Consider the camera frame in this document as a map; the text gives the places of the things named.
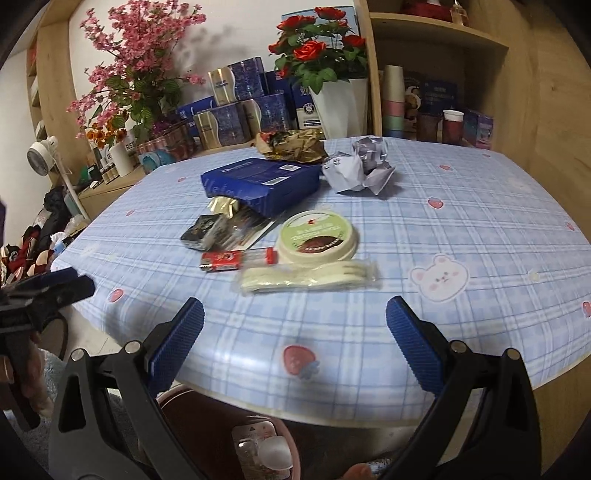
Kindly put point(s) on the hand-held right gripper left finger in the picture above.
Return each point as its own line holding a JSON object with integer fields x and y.
{"x": 178, "y": 346}

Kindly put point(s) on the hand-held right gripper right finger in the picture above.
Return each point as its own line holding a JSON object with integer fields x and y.
{"x": 415, "y": 344}

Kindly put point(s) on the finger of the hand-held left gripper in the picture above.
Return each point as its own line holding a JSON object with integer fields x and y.
{"x": 76, "y": 290}
{"x": 57, "y": 276}

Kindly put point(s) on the dark red waste bin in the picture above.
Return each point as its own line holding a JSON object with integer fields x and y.
{"x": 194, "y": 415}

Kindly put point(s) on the pale plastic spork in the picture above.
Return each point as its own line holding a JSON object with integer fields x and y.
{"x": 309, "y": 277}

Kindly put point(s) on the person's left hand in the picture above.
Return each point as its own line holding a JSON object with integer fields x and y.
{"x": 39, "y": 383}

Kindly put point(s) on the pile of clothes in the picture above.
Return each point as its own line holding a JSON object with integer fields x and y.
{"x": 37, "y": 240}

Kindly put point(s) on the grey fuzzy cloth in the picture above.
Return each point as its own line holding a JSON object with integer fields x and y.
{"x": 48, "y": 369}

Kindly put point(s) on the red capped toothpick tube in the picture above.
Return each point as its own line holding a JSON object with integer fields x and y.
{"x": 231, "y": 261}

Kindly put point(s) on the row of small bottles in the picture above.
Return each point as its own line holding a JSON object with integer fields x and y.
{"x": 105, "y": 171}

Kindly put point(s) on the small dark foil packet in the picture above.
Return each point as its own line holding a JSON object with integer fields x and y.
{"x": 203, "y": 230}

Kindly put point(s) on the clear blister pack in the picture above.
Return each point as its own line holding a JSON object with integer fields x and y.
{"x": 251, "y": 438}

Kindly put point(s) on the blue checked bear tablecloth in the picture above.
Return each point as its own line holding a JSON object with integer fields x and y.
{"x": 415, "y": 221}

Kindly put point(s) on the white standing fan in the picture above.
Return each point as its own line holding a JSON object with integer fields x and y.
{"x": 41, "y": 153}

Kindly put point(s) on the clear packet with metal fork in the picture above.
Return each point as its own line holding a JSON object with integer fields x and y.
{"x": 247, "y": 229}

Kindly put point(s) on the orange flowers in white vase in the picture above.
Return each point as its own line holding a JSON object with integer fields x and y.
{"x": 120, "y": 154}

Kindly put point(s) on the round cream lidded container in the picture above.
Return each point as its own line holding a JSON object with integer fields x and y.
{"x": 318, "y": 235}

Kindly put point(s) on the gold ribbon bow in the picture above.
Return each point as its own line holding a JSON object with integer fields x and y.
{"x": 222, "y": 206}

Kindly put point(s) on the white round lid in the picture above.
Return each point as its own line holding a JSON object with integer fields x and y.
{"x": 277, "y": 454}

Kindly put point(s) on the pink plaid basket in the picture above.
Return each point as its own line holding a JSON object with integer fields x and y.
{"x": 164, "y": 141}

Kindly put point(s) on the crumpled grey white bag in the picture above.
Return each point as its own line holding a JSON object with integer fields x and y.
{"x": 353, "y": 180}

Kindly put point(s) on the dark blue flat box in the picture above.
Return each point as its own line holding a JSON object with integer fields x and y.
{"x": 261, "y": 184}

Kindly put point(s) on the crumpled silver foil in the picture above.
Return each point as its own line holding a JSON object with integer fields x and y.
{"x": 369, "y": 150}

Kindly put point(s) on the narrow wooden shelf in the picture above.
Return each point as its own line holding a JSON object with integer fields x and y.
{"x": 55, "y": 69}

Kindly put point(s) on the dark brown cup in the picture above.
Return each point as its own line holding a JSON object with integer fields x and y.
{"x": 429, "y": 128}

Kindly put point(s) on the red cup white rim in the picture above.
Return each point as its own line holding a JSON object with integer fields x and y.
{"x": 452, "y": 128}

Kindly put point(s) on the purple printed box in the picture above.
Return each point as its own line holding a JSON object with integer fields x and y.
{"x": 480, "y": 129}

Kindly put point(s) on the pink blossom flower arrangement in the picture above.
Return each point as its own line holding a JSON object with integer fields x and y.
{"x": 134, "y": 60}

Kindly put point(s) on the gold brown wrapper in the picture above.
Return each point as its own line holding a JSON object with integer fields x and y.
{"x": 291, "y": 145}

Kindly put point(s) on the stack of pastel cups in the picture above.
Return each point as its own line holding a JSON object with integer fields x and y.
{"x": 393, "y": 101}

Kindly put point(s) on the red rose plant white pot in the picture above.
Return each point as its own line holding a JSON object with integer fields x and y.
{"x": 337, "y": 110}

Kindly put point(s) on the blue printed box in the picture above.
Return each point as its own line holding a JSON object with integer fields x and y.
{"x": 434, "y": 94}

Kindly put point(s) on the large wooden shelf unit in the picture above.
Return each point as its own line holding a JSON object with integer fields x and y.
{"x": 531, "y": 115}

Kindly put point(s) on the blue white carton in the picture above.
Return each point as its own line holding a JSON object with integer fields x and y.
{"x": 300, "y": 104}

